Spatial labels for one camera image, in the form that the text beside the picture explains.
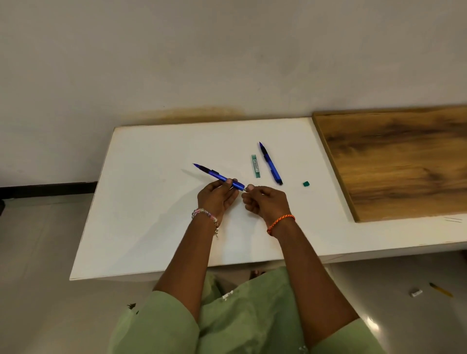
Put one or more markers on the person's right hand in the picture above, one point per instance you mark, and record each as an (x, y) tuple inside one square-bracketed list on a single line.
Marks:
[(268, 204)]

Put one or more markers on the person's left hand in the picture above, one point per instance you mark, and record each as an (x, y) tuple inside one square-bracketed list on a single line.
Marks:
[(213, 198)]

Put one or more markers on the person's left thumb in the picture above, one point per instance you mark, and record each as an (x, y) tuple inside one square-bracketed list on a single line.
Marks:
[(229, 182)]

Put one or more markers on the person's right thumb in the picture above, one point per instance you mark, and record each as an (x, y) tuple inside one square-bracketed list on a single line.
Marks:
[(255, 188)]

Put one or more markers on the blue mechanical pencil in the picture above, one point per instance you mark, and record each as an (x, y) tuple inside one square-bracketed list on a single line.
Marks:
[(217, 175), (270, 163)]

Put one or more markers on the person's right forearm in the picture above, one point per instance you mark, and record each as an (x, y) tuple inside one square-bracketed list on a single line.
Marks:
[(310, 280)]

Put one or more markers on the person's left forearm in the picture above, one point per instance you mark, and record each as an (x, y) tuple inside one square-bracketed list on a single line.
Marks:
[(189, 259)]

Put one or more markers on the green pencil lead case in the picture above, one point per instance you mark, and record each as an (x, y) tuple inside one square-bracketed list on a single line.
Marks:
[(255, 166)]

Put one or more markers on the white table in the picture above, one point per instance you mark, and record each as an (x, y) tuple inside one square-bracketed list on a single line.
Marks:
[(226, 218)]

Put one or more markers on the light green garment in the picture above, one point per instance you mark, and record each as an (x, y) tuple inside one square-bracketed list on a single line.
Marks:
[(233, 321)]

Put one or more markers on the wooden board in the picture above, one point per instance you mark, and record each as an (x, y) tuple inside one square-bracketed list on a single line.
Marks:
[(397, 164)]

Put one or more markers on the white eraser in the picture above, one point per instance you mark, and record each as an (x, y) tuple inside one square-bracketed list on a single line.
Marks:
[(416, 293)]

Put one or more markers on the yellow pencil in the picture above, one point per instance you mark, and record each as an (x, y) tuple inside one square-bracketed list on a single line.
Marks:
[(440, 290)]

